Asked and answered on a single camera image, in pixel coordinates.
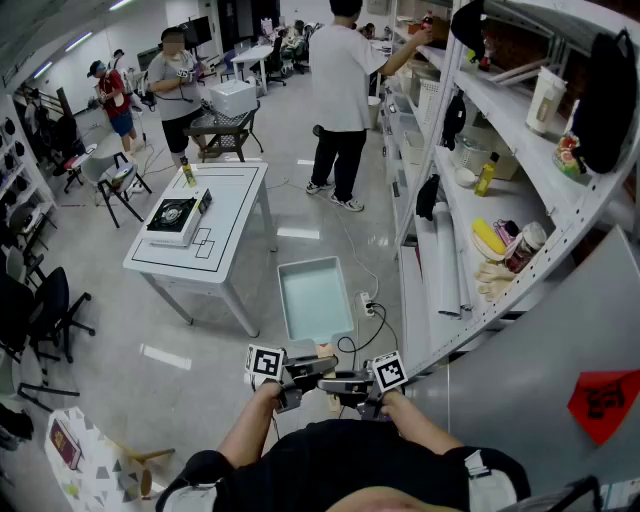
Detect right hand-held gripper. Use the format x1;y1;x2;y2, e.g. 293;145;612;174
317;350;409;420

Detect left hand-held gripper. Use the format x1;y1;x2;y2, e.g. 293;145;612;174
244;343;339;414

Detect light blue rectangular pan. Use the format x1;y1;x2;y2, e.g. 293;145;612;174
277;255;357;412

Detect portable gas stove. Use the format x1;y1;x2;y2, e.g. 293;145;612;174
145;188;214;249

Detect person's left forearm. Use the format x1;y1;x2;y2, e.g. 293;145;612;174
217;382;284;470

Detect person's right forearm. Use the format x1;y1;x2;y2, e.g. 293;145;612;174
382;389;465;455

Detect person's black shirt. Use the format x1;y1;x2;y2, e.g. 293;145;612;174
154;418;532;512

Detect white table with black lines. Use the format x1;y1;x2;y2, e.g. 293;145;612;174
122;162;279;339

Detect beige rubber gloves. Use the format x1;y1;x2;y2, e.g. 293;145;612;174
473;262;518;303

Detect beige plate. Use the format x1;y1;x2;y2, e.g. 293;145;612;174
470;232;507;263

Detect grey cabinet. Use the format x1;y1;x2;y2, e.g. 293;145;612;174
404;224;640;501

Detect glass jar with white lid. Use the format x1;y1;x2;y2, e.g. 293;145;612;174
505;221;549;274

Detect patterned round table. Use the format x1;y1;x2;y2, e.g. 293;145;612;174
43;405;169;512

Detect yellow oil bottle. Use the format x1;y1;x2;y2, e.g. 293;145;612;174
473;151;501;198

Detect dark mesh table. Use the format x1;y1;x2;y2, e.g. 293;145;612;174
182;102;265;164

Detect red book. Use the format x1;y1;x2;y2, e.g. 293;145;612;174
48;417;83;471

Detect red paper sticker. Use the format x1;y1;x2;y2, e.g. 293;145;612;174
566;368;640;447

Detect black office chair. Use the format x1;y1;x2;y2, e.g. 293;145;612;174
19;266;97;365

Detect grey chair with black legs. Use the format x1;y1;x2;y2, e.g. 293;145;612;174
79;151;153;230

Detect white box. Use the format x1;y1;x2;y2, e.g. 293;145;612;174
208;78;259;119

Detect white plastic basket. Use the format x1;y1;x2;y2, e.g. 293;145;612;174
417;78;442;125

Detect white metal shelf rack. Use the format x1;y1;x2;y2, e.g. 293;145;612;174
382;0;640;379

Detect white desk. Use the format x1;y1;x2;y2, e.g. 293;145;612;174
229;43;275;96

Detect colourful fruit packet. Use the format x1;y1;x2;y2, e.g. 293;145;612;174
551;132;590;182

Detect white plastic jug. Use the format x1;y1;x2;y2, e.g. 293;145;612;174
524;66;569;136

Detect red sauce bottle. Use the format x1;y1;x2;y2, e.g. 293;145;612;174
477;33;494;73

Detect black monitor screen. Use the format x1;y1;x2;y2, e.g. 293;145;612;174
177;15;213;49

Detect black bag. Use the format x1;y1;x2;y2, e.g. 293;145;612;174
571;28;639;175

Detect black cable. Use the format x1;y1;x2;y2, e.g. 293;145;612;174
336;301;402;371

